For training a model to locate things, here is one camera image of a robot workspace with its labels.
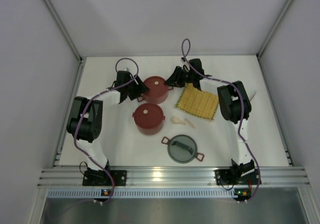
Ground dark red lid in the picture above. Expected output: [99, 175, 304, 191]
[143, 76, 168, 98]
[132, 103, 165, 129]

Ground pink steel pot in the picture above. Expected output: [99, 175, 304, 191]
[137, 76, 174, 104]
[132, 103, 166, 135]

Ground metal tongs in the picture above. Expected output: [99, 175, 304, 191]
[248, 86, 259, 102]

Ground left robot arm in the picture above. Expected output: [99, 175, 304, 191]
[66, 70, 150, 187]

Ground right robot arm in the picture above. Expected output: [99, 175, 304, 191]
[164, 58, 260, 184]

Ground bamboo tray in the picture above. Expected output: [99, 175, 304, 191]
[175, 84, 219, 121]

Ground beige spoon head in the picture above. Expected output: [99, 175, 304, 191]
[170, 117, 185, 125]

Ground beige spoon handle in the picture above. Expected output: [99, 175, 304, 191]
[184, 118, 195, 129]

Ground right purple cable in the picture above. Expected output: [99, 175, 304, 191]
[180, 38, 263, 205]

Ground purple cable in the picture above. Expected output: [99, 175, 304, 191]
[74, 57, 140, 205]
[180, 38, 263, 205]

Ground grey lid with handle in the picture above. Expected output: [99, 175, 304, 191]
[161, 134, 205, 164]

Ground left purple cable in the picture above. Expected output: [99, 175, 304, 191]
[74, 57, 140, 205]

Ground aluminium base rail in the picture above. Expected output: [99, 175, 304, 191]
[37, 167, 310, 199]

